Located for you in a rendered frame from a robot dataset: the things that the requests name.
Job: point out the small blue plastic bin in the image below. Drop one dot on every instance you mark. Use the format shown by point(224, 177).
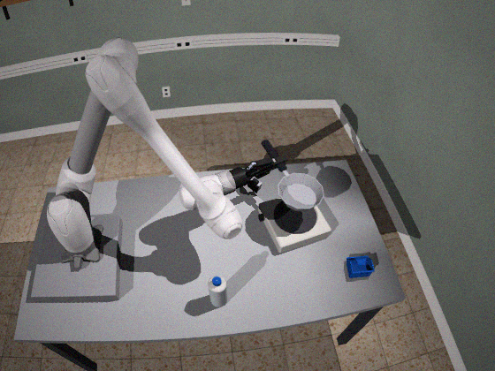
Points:
point(360, 263)

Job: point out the grey frying pan with black handle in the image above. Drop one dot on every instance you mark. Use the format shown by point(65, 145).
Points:
point(298, 191)

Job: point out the white bottle with blue cap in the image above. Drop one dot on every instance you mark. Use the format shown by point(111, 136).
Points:
point(217, 291)

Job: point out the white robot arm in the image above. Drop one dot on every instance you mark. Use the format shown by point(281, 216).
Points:
point(113, 84)

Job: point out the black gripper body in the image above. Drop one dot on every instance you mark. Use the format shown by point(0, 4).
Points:
point(239, 176)

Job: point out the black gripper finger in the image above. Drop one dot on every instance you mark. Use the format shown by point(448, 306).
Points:
point(265, 163)
point(264, 172)

